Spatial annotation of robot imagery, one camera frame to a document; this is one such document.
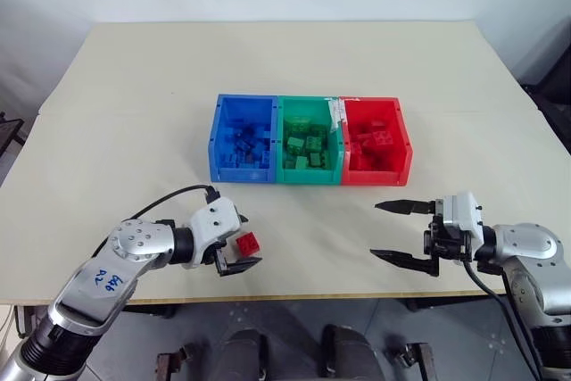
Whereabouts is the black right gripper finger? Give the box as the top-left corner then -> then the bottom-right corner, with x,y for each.
374,198 -> 437,216
368,247 -> 442,277

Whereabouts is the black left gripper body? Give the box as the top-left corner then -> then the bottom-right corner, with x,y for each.
203,237 -> 237,267

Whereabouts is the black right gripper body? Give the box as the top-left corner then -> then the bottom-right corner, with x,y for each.
422,199 -> 475,264

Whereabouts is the red plastic bin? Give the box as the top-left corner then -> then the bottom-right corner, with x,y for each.
338,95 -> 415,187

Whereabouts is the blue plastic bin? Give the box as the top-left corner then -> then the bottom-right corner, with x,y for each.
208,94 -> 280,185

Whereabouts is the dark rounded shape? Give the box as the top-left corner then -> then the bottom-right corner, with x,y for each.
320,324 -> 381,381
219,328 -> 269,381

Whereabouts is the green plastic bin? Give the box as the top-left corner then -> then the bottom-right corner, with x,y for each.
275,95 -> 345,186

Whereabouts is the white tape strip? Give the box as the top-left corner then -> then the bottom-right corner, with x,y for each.
327,96 -> 348,135

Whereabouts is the black chair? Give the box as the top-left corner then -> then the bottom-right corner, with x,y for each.
520,13 -> 571,151

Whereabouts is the dark metal stand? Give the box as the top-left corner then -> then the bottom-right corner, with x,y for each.
0,112 -> 26,162

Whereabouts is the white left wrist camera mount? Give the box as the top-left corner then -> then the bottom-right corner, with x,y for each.
188,196 -> 240,269

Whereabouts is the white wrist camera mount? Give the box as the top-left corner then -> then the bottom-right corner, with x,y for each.
188,196 -> 240,269
434,191 -> 486,244

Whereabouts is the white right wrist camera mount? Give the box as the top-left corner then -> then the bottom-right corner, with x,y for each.
434,191 -> 486,244

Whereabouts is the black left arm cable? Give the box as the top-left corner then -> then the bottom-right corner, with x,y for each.
94,184 -> 221,261

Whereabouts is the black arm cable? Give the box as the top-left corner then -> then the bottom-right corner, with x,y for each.
460,259 -> 550,381
94,184 -> 221,261

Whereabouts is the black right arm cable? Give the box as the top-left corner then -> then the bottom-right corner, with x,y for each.
460,259 -> 550,381

